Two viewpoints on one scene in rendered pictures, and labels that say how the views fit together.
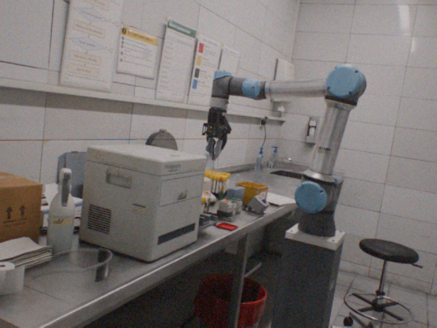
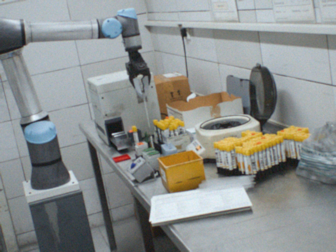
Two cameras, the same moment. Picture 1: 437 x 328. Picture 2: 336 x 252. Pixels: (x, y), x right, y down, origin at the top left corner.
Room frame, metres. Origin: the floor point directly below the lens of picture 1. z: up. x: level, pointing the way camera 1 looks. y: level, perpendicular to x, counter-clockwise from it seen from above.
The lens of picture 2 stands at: (3.65, -1.45, 1.55)
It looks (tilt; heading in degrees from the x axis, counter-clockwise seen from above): 13 degrees down; 140
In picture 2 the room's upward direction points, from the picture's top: 10 degrees counter-clockwise
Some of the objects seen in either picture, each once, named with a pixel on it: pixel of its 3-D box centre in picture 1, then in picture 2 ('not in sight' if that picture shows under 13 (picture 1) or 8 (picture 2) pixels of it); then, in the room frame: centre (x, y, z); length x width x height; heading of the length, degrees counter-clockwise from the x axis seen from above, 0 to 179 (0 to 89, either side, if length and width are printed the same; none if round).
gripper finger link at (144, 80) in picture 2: (209, 148); (144, 85); (1.74, 0.05, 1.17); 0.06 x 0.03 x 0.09; 156
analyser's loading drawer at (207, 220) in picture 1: (196, 222); (119, 138); (1.48, 0.05, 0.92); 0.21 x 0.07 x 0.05; 155
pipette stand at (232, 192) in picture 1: (235, 198); (170, 159); (2.01, -0.10, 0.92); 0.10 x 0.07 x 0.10; 150
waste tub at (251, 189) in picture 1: (250, 194); (181, 171); (2.16, -0.19, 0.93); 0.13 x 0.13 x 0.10; 61
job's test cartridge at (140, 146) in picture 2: (225, 208); (142, 151); (1.78, -0.05, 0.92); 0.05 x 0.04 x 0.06; 65
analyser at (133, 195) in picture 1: (147, 196); (125, 105); (1.35, 0.22, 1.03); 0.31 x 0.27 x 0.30; 155
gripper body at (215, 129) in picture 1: (215, 123); (135, 61); (1.73, 0.03, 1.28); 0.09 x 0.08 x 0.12; 156
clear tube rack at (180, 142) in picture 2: not in sight; (171, 139); (1.75, 0.14, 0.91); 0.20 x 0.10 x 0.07; 155
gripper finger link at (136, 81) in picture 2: (216, 150); (136, 87); (1.73, 0.02, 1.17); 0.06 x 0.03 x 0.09; 156
